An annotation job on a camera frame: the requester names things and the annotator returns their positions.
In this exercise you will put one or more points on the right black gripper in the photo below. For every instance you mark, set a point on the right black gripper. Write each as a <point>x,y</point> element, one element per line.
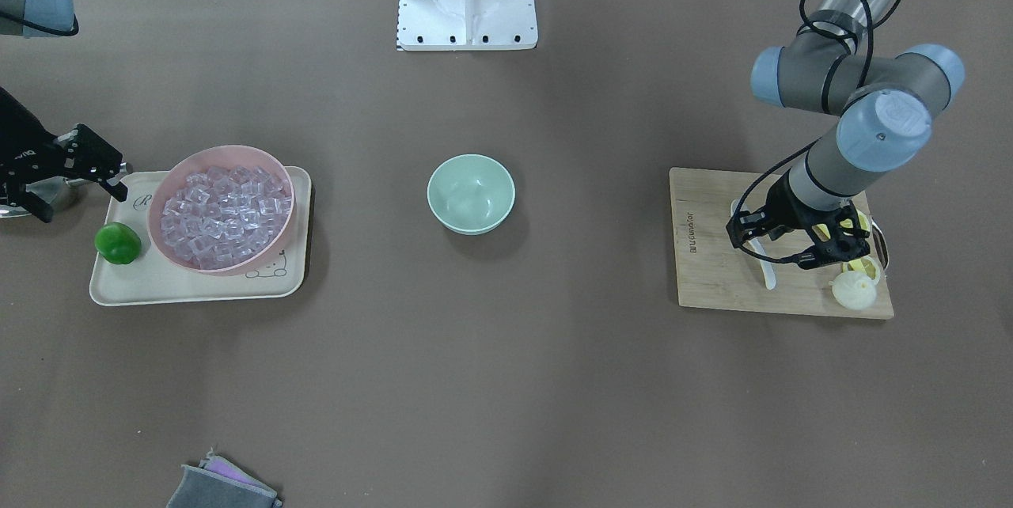
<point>22,145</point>

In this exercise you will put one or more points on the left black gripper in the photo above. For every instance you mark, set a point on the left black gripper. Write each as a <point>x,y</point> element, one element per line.
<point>786,206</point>

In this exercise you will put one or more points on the white ceramic spoon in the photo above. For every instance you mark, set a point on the white ceramic spoon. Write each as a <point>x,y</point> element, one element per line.
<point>767,266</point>

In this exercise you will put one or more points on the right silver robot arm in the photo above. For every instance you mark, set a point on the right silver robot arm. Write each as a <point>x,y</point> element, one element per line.
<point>43,19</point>

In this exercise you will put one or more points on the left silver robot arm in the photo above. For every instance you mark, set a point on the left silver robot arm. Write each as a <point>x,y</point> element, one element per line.
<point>885,110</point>

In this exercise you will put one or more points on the metal ice scoop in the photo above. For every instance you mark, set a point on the metal ice scoop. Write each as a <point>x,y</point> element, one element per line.
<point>41,200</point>

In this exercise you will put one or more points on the pink bowl of ice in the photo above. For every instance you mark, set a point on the pink bowl of ice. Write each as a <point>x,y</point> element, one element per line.
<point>224,211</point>

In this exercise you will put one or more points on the mint green bowl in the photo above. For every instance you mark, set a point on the mint green bowl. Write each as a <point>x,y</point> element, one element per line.
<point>471,194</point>

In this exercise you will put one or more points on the green lime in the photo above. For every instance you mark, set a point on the green lime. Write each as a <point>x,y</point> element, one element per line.
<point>117,243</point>

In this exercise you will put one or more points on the bamboo cutting board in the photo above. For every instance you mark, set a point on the bamboo cutting board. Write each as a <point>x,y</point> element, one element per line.
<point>710,274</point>

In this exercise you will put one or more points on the beige plastic tray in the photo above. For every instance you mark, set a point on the beige plastic tray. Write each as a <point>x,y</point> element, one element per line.
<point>153,279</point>

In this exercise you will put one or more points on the grey folded cloth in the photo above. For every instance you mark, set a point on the grey folded cloth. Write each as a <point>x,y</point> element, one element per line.
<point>218,482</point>

